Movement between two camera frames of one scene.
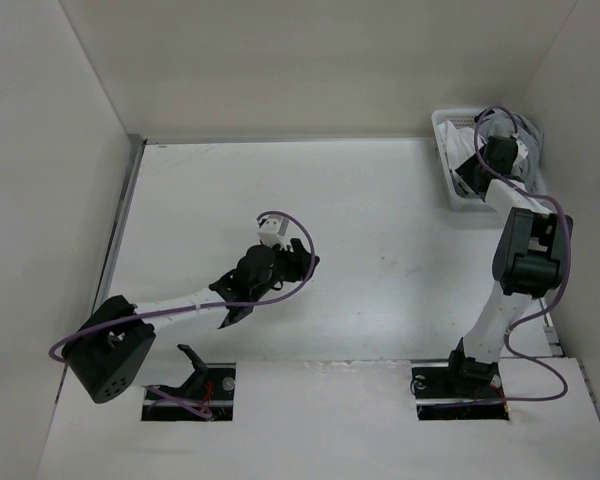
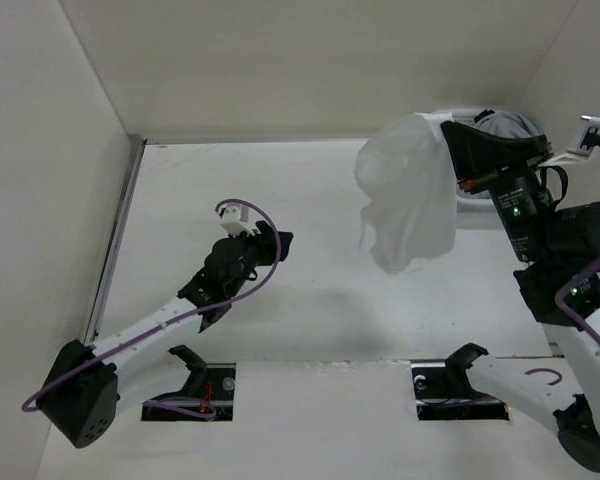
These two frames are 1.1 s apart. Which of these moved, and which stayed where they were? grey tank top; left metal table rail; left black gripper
Moved: left black gripper
Stayed: grey tank top; left metal table rail
